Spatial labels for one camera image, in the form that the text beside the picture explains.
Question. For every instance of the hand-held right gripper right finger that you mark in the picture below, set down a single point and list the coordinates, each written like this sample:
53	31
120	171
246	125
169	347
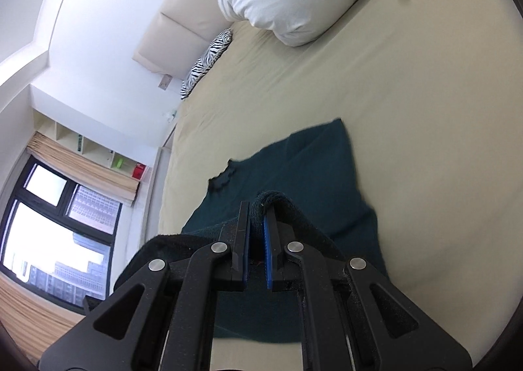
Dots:
267	256

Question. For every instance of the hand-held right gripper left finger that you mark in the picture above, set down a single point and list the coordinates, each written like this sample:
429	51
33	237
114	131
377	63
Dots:
244	248

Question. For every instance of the dark green sweater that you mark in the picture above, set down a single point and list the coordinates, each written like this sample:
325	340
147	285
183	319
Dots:
310	174

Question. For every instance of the white nightstand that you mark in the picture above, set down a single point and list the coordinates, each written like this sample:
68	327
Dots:
163	146

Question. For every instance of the red box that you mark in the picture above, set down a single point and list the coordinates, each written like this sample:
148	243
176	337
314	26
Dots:
139	171

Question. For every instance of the green box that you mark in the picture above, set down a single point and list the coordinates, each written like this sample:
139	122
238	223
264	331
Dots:
119	163

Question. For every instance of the beige curtain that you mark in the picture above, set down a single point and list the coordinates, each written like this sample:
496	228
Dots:
32	309
77	168

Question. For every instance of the bed with beige sheet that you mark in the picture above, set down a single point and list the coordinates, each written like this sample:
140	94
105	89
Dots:
408	129

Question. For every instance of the black framed window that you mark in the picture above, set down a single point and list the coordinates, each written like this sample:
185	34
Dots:
53	232

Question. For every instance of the zebra print pillow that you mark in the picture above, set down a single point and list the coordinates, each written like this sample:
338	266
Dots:
206	60

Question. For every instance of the beige padded headboard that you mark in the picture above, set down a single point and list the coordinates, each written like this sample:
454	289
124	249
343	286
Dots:
179	31

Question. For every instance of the wall socket panel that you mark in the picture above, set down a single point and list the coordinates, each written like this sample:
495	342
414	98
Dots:
164	82

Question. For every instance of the white wall shelf unit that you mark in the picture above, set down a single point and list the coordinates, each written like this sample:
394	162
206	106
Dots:
86	142

